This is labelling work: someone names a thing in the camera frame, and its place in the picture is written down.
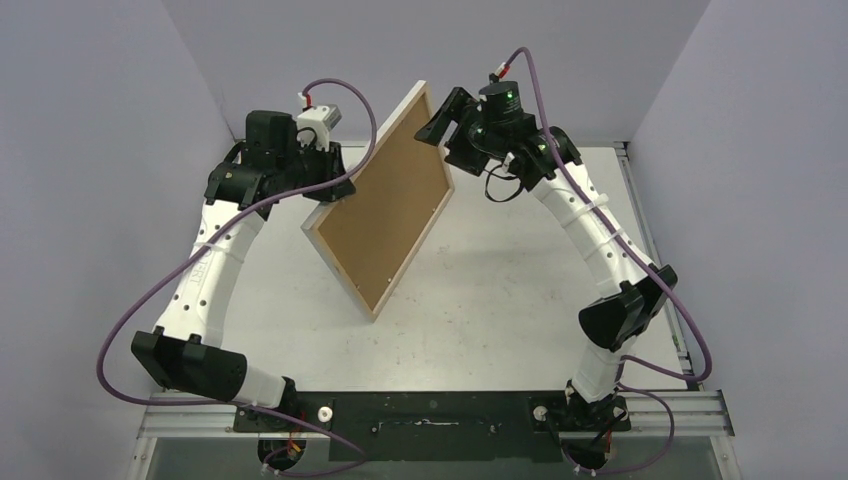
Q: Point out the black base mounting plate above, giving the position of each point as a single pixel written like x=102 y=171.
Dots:
x=462 y=425

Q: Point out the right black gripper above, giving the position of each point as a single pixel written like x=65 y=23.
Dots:
x=454 y=125

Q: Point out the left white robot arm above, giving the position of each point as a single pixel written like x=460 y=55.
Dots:
x=280 y=153

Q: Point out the aluminium rail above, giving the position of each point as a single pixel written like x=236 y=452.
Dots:
x=696 y=414

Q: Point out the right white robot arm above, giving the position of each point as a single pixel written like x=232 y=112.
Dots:
x=493 y=126

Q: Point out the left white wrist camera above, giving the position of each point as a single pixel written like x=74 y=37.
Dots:
x=315 y=124

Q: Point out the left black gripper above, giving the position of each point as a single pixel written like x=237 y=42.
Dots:
x=331 y=162

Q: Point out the brown cardboard backing board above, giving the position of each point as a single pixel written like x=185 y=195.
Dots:
x=384 y=212

